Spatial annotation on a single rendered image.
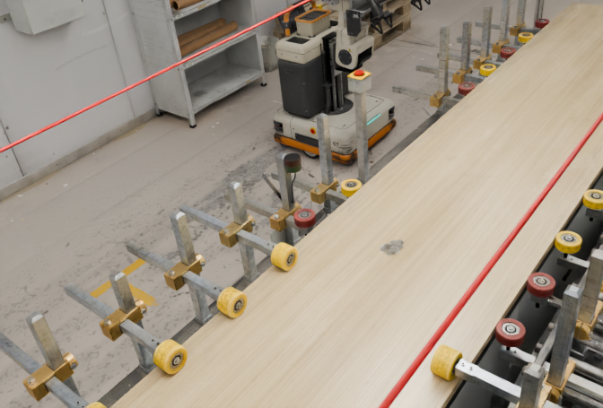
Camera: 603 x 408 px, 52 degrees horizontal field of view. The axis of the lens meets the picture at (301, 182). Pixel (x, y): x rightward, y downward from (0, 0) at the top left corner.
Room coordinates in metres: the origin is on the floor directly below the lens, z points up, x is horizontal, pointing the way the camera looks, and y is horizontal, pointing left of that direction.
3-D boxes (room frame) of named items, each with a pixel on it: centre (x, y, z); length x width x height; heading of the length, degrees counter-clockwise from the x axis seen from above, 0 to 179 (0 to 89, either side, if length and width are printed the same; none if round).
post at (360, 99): (2.30, -0.28, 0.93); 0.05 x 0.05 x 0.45; 48
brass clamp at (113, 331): (1.35, 0.57, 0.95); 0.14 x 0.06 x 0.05; 138
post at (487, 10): (3.23, -1.11, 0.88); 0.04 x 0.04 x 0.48; 48
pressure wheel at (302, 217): (1.82, 0.00, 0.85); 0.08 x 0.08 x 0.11
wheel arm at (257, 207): (1.95, 0.15, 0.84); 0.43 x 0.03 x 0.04; 48
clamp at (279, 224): (1.90, 0.07, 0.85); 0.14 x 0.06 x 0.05; 138
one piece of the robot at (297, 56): (3.98, -0.22, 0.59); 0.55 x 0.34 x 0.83; 138
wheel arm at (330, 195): (2.11, -0.04, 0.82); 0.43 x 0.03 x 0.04; 48
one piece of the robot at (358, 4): (3.72, -0.50, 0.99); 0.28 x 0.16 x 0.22; 138
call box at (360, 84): (2.30, -0.28, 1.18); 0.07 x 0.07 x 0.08; 48
